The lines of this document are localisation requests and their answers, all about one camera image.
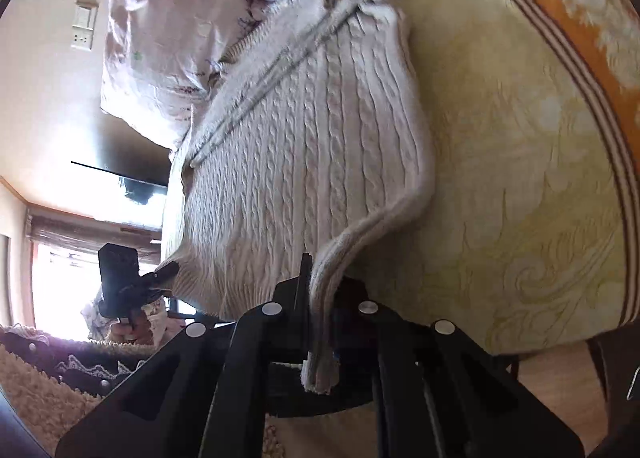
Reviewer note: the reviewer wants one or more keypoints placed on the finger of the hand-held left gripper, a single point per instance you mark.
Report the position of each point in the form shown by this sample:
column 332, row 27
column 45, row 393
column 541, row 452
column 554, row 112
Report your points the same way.
column 162, row 274

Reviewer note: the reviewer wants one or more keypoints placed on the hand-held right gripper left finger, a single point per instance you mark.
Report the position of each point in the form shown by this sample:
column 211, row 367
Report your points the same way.
column 294, row 294

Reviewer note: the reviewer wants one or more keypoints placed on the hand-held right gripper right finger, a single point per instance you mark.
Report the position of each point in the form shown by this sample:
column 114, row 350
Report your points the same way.
column 351, row 299

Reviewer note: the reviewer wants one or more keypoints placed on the person's left hand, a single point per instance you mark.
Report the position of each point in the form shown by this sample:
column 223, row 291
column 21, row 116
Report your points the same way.
column 135, row 330

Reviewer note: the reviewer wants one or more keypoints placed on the brown window blind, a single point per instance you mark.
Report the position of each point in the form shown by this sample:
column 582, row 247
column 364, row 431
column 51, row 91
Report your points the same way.
column 85, row 238

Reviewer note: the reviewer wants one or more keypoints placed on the cream fleece jacket dark trim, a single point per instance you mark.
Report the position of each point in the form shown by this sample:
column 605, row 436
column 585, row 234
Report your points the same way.
column 45, row 388

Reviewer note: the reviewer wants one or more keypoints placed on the yellow patterned bed sheet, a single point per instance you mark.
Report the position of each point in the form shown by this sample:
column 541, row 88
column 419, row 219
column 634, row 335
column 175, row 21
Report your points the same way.
column 500, row 188

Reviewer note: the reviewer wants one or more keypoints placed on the white purple floral pillow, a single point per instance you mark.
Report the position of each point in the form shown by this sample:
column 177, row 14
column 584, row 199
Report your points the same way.
column 160, row 38

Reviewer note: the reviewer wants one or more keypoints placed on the black wall television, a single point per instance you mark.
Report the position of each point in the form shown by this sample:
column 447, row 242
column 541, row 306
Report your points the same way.
column 145, row 185

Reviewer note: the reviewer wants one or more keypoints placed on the white wall switch panel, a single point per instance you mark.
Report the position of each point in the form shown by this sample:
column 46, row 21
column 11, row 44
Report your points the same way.
column 85, row 25

